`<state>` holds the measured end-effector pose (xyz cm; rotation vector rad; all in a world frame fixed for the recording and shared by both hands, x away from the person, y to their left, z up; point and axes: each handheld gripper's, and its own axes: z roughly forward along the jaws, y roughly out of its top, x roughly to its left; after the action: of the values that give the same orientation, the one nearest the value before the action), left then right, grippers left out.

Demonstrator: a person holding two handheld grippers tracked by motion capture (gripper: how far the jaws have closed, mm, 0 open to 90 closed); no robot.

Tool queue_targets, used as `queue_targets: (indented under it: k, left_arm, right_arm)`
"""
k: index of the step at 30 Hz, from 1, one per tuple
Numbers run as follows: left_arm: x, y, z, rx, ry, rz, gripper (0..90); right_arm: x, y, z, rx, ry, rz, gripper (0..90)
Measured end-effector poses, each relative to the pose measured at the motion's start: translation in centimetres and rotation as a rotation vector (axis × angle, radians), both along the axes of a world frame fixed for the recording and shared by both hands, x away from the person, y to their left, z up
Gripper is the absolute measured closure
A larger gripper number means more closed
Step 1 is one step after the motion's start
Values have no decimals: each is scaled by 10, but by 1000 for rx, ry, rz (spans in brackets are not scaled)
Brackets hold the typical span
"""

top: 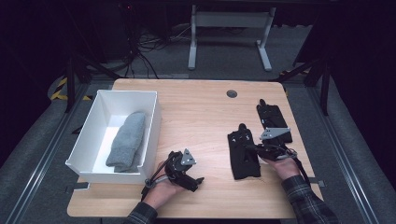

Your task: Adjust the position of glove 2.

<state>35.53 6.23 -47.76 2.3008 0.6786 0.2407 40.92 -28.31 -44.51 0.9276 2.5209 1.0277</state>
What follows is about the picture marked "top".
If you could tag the white metal table frame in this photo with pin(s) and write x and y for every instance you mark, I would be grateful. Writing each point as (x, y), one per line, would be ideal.
(230, 20)

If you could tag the white rectangular box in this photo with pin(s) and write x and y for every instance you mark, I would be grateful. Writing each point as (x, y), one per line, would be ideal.
(109, 105)

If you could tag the person's left hand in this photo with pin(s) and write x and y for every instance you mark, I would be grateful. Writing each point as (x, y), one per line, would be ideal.
(162, 193)

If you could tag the black metal stand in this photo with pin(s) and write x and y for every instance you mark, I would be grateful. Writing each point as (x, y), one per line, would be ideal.
(74, 77)
(320, 74)

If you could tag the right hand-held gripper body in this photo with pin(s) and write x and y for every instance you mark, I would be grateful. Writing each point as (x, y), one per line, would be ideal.
(275, 146)

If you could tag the person's right hand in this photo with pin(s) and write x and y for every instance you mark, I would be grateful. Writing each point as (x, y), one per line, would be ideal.
(285, 168)

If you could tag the yellow black floor tape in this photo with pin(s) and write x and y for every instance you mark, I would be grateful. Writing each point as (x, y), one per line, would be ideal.
(59, 91)

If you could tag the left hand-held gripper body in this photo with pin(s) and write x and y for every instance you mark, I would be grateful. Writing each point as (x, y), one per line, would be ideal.
(179, 169)

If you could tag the metal floor rail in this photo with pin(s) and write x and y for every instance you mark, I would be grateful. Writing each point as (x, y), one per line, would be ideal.
(342, 155)
(43, 155)

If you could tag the grey round table grommet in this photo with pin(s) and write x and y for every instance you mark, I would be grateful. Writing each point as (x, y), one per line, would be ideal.
(232, 93)

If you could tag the black glove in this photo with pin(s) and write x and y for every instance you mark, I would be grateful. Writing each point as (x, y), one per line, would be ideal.
(244, 165)
(272, 115)

